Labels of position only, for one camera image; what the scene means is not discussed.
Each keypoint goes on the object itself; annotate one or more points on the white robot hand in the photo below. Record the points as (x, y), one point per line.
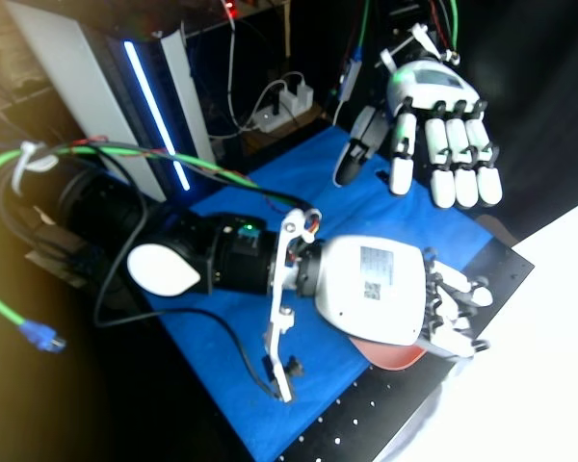
(428, 82)
(366, 289)

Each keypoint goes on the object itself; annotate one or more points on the pink square plate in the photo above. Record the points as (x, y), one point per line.
(390, 358)

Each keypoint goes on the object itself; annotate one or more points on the white adapter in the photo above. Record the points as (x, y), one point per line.
(350, 79)

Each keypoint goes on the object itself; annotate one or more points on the blue cloth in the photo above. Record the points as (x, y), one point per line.
(327, 202)

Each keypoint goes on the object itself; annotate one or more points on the white power strip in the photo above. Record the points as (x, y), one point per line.
(279, 113)

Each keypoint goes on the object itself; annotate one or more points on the grey tower with blue light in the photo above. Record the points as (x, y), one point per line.
(77, 86)

